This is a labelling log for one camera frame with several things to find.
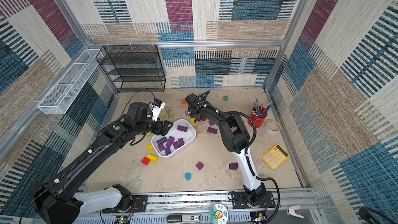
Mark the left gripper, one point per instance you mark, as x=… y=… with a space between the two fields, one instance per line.
x=160 y=124

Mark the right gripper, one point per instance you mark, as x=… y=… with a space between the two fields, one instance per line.
x=189 y=110

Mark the purple short cylinder block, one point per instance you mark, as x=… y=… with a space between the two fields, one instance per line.
x=182 y=128

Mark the white plastic storage bin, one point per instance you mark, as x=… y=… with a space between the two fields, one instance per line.
x=180 y=136

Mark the purple rectangular block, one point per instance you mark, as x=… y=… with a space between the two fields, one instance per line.
x=212 y=130
x=170 y=141

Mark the purple cube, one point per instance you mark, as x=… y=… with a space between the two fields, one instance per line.
x=176 y=144
x=233 y=166
x=161 y=147
x=200 y=165

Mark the purple cube block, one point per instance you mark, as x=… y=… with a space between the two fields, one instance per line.
x=168 y=151

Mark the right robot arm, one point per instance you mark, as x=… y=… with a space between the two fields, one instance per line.
x=237 y=140

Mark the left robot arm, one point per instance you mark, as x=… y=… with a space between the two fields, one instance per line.
x=57 y=202

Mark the pink rectangular block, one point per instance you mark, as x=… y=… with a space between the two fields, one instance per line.
x=204 y=121

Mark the natural wood plank block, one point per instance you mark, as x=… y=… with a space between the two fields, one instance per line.
x=203 y=135

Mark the small yellow cube block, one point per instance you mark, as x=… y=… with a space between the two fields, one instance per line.
x=150 y=147

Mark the yellow cylinder block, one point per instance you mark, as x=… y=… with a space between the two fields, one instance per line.
x=152 y=157

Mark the red cube block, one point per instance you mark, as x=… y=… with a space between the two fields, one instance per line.
x=146 y=161

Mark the red pencil bucket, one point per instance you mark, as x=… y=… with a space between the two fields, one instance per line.
x=258 y=119

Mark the tape roll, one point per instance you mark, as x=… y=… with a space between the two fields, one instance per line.
x=272 y=126

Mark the yellow calculator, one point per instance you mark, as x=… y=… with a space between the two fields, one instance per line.
x=276 y=156

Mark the round green sticker badge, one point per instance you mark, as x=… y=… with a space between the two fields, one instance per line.
x=219 y=214

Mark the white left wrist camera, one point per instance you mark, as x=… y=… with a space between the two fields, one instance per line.
x=156 y=107

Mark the black wire mesh shelf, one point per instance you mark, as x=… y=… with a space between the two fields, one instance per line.
x=131 y=68

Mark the white wire mesh basket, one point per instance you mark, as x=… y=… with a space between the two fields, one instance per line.
x=61 y=96

